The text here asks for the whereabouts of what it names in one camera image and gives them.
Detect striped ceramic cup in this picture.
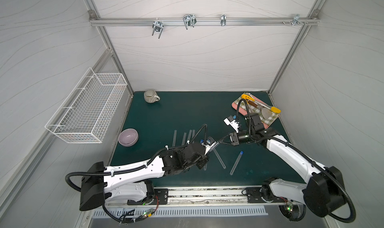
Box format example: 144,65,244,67
144,89,161,103

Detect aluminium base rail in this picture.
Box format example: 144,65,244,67
86,185,289,209

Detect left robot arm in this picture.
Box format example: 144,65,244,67
65,143,211,211

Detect purple bowl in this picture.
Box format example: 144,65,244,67
118,128,139,147

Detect white wire basket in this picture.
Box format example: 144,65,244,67
45,68,127,144

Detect yellow handled metal tongs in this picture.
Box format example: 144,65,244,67
241,93,281,114

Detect pink plastic tray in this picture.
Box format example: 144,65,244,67
231,92,281,129

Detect white slotted cable duct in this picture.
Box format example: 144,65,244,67
110,206,268,218

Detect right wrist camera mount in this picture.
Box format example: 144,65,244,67
224,115,241,133

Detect green white checkered cloth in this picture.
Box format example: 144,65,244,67
232,92,281,128

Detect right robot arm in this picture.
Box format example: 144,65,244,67
219,128,357,223

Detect metal hook clamp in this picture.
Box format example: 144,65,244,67
152,21,164,39
221,14,227,27
282,14,309,27
183,14,197,30

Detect aluminium top rail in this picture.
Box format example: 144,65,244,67
90,17,321,27

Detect brown handled metal spatula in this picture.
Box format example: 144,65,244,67
248,102,273,122

